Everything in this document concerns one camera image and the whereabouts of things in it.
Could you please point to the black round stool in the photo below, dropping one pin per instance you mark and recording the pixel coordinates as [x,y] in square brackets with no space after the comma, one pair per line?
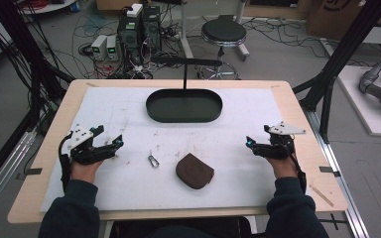
[224,32]

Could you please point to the brown pouch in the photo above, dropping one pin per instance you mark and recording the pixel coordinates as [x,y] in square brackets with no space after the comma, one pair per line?
[194,171]

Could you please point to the person's dark lap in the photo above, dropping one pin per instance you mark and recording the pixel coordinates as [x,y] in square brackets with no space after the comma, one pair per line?
[178,229]

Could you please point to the white table leg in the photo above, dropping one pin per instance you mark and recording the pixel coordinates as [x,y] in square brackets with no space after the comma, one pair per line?
[184,29]

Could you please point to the white box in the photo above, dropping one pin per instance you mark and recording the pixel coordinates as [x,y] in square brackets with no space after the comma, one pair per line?
[135,10]

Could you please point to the black tape strip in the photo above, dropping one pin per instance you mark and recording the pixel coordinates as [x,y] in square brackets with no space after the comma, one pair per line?
[329,170]
[33,171]

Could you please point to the aluminium rail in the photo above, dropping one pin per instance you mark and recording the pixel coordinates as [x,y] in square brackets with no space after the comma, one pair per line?
[3,165]
[339,178]

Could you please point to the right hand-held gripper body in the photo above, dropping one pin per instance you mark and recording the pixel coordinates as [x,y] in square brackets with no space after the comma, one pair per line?
[279,145]

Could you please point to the person's right hand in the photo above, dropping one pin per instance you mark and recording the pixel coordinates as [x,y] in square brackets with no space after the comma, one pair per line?
[282,167]

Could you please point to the small silver power supply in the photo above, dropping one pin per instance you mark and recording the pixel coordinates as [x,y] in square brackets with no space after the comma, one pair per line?
[99,47]
[111,48]

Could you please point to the person's left hand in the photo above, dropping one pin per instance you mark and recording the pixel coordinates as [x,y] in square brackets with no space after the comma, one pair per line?
[85,170]

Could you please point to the white platform board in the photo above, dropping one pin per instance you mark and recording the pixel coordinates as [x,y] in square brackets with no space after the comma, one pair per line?
[363,109]

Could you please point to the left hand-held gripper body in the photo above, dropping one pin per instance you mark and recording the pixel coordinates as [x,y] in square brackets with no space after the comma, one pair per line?
[86,150]

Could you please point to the white table mat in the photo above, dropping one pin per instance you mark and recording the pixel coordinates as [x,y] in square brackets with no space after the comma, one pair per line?
[231,168]

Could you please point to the silver carabiner key clip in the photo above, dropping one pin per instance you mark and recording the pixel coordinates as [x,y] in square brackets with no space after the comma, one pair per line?
[153,161]

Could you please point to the black oval tray with stand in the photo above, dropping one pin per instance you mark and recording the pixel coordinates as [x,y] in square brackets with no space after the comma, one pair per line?
[183,109]

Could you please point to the thin wooden stick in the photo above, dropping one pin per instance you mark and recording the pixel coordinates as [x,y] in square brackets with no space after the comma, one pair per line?
[321,195]

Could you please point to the cardboard box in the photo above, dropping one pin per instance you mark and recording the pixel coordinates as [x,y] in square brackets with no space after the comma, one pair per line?
[335,16]

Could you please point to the black computer tower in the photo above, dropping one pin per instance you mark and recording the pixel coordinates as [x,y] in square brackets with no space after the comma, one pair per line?
[152,28]
[130,34]

